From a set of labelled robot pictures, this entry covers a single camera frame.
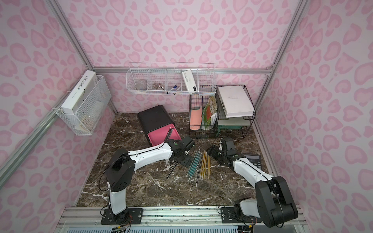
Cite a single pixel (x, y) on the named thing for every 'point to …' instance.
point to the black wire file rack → (212, 130)
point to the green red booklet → (211, 108)
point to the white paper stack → (235, 101)
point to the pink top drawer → (159, 136)
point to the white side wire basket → (83, 123)
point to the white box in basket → (189, 80)
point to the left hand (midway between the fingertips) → (185, 157)
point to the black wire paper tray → (244, 123)
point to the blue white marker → (174, 87)
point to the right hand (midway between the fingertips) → (209, 151)
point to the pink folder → (195, 119)
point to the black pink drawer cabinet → (158, 125)
